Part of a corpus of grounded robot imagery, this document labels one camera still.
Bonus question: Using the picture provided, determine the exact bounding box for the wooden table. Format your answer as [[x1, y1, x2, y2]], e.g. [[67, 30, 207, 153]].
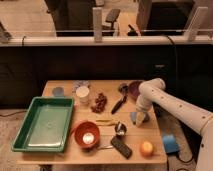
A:
[[17, 79, 168, 166]]

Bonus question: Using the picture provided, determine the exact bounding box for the bunch of dark grapes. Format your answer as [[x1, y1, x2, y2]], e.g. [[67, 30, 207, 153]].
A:
[[91, 93, 107, 113]]

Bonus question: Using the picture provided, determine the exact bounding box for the orange fruit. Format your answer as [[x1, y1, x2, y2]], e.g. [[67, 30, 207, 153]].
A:
[[140, 141, 154, 157]]

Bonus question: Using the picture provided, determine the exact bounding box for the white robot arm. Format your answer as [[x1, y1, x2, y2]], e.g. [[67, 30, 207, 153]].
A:
[[136, 78, 213, 171]]

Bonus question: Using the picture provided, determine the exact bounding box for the black office chair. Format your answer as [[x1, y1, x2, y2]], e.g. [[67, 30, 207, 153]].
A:
[[102, 9, 121, 36]]

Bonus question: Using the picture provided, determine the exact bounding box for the purple bowl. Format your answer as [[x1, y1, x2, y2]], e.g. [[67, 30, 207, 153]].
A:
[[129, 81, 141, 100]]

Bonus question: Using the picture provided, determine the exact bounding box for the green plastic tray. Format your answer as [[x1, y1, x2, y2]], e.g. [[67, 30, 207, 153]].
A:
[[12, 97, 74, 152]]

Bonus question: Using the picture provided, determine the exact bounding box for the yellow pencil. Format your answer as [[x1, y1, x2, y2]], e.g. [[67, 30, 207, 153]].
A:
[[95, 120, 117, 126]]

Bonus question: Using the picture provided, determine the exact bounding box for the crumpled grey blue cloth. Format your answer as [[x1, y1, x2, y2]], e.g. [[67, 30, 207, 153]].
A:
[[72, 80, 90, 92]]

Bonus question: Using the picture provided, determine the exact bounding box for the black remote control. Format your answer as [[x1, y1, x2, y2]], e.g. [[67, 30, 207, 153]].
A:
[[110, 136, 132, 159]]

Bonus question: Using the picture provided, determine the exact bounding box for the blue box on floor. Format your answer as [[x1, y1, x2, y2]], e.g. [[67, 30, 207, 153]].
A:
[[162, 134, 179, 154]]

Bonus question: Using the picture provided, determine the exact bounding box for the white railing beam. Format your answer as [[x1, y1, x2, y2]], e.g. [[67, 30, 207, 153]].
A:
[[0, 6, 213, 47]]

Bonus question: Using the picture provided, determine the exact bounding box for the orange bowl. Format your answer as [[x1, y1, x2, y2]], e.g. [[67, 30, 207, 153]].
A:
[[71, 121, 100, 149]]

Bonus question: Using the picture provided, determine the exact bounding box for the white cup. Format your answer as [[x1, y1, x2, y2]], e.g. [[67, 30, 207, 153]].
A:
[[76, 86, 90, 103]]

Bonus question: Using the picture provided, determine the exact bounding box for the blue sponge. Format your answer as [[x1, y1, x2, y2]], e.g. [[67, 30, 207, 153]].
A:
[[129, 110, 151, 125]]

